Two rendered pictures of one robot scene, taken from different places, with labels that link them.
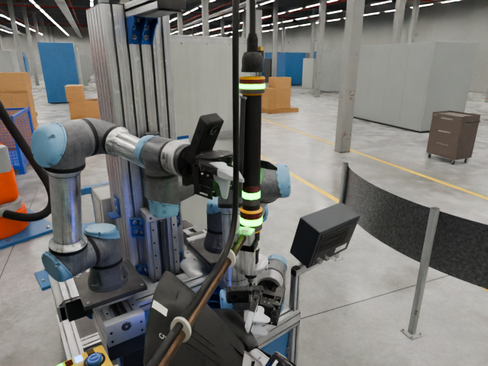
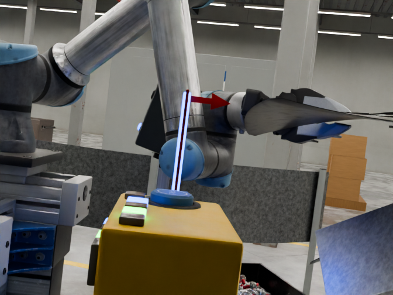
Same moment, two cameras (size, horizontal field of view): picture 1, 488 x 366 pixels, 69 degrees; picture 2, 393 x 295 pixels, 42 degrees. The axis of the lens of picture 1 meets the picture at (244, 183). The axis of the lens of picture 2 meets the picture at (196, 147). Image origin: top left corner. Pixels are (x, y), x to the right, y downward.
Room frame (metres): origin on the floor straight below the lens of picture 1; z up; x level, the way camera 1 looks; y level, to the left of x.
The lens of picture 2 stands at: (0.48, 0.79, 1.15)
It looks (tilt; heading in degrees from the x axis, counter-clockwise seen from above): 3 degrees down; 304
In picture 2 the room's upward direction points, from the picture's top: 7 degrees clockwise
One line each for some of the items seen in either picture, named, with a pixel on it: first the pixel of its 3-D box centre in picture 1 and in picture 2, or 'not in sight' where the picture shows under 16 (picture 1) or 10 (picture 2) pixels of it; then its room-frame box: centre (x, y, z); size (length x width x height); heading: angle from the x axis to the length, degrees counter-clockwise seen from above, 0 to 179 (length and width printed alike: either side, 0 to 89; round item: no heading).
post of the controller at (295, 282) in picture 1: (295, 288); (161, 195); (1.23, -0.21, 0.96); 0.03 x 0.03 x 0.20; 38
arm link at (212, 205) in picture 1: (221, 211); (9, 72); (1.45, 0.10, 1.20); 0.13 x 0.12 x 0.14; 100
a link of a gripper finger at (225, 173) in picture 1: (225, 183); not in sight; (0.60, 0.03, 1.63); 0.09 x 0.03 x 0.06; 26
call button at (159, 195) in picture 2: (94, 359); (171, 199); (0.75, 0.41, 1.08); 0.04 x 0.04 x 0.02
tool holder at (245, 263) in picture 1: (249, 246); not in sight; (0.61, -0.01, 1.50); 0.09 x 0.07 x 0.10; 163
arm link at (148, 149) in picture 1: (159, 154); not in sight; (0.81, 0.20, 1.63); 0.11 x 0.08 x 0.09; 48
